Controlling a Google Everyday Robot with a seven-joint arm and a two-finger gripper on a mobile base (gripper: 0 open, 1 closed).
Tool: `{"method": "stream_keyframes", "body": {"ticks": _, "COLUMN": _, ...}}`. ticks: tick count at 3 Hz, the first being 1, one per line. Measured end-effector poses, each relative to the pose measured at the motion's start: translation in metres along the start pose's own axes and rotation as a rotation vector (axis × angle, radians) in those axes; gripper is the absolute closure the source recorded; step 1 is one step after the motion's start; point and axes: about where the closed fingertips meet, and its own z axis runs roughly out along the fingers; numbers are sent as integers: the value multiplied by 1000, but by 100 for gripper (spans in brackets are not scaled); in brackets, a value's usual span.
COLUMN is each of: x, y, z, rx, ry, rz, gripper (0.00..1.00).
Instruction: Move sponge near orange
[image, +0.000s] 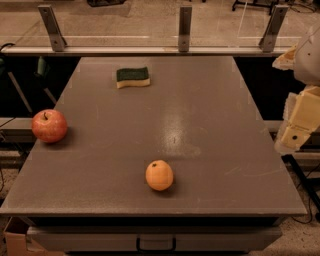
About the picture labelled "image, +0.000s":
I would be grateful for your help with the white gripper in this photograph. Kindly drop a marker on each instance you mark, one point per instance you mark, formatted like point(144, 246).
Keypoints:
point(308, 61)

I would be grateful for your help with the green and yellow sponge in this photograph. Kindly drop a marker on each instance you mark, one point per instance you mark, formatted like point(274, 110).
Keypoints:
point(132, 77)

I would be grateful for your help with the black stand leg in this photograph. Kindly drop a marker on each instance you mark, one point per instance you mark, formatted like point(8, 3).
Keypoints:
point(310, 185)

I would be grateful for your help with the orange fruit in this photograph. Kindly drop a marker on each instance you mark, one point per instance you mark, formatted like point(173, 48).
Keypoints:
point(159, 175)

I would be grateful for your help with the red apple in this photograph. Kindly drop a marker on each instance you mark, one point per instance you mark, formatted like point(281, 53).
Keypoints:
point(49, 126)

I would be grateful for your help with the cardboard box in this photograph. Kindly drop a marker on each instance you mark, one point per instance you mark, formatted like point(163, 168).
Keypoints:
point(18, 244)

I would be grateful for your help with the right metal bracket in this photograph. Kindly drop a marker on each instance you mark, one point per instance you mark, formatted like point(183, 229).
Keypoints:
point(268, 40)

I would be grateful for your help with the metal bracket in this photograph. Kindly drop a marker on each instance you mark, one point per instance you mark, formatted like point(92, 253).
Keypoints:
point(52, 28)
point(185, 16)
point(268, 40)

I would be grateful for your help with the middle metal bracket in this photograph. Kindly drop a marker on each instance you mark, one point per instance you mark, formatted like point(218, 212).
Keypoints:
point(185, 16)

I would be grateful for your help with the grey drawer with black handle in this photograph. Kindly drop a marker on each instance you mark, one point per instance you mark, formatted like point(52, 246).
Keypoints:
point(154, 239)

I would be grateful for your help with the left metal bracket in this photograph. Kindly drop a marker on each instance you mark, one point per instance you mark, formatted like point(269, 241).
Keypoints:
point(52, 28)

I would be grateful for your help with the metal rail with glass panel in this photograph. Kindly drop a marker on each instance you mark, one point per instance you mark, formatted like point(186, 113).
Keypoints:
point(130, 46)

